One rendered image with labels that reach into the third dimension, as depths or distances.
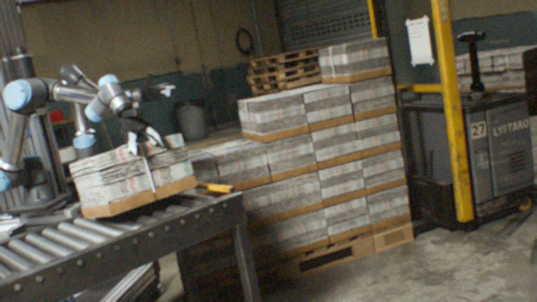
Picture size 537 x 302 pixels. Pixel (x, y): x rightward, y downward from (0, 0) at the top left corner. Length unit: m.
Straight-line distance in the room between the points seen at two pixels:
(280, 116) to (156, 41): 7.60
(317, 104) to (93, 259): 1.71
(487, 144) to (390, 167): 0.66
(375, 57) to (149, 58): 7.46
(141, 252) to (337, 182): 1.59
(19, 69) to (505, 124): 2.86
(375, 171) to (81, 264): 2.00
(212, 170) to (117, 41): 7.36
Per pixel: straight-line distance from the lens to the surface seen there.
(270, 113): 2.95
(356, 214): 3.26
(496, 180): 3.66
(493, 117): 3.58
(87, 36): 9.85
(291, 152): 3.01
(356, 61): 3.17
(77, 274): 1.80
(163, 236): 1.91
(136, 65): 10.17
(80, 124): 3.23
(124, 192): 2.01
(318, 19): 11.29
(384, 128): 3.28
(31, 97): 2.40
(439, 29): 3.28
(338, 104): 3.12
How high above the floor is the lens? 1.30
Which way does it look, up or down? 10 degrees down
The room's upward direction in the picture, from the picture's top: 10 degrees counter-clockwise
